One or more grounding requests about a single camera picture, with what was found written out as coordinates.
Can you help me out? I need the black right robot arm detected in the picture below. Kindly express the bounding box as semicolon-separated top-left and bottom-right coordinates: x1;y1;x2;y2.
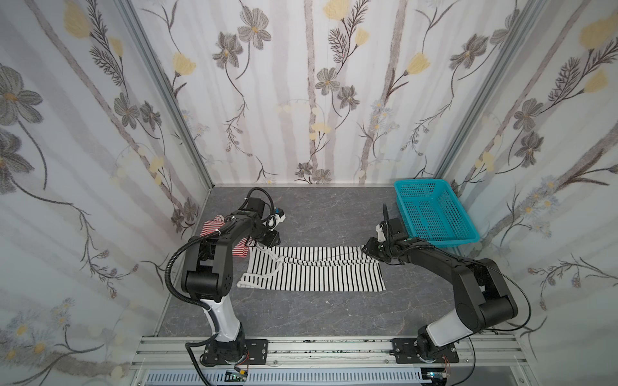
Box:
362;218;518;363

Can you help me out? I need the black corrugated left cable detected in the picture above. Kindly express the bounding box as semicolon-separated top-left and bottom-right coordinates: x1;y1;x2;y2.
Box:
164;231;223;386

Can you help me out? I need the white perforated cable duct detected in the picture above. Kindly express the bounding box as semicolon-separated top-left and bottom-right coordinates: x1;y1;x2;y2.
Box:
144;369;433;386

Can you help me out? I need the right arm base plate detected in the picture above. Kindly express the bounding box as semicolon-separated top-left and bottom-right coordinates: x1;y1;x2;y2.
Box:
391;338;460;364

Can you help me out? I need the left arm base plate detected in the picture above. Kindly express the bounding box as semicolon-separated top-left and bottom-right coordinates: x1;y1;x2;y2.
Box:
200;339;269;367

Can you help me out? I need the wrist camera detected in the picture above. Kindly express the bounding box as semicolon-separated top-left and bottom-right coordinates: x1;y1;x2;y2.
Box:
267;207;286;229
376;223;388;243

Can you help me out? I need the red white striped tank top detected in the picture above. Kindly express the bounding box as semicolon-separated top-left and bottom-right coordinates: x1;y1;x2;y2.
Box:
200;215;249;258

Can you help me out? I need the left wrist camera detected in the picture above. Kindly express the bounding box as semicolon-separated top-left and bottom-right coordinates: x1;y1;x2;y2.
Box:
267;207;286;229

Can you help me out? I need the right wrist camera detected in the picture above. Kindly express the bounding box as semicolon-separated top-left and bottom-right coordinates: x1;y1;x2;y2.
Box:
376;223;388;243

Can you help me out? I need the teal plastic basket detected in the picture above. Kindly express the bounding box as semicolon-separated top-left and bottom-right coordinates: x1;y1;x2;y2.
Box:
394;179;480;249

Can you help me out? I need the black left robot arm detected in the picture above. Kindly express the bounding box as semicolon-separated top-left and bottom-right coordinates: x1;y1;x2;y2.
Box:
181;197;285;367

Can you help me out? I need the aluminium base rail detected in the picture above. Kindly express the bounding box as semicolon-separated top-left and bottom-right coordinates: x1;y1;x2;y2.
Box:
129;335;529;370

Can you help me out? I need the black white striped tank top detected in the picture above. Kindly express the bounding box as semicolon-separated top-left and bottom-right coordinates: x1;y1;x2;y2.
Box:
237;246;386;292

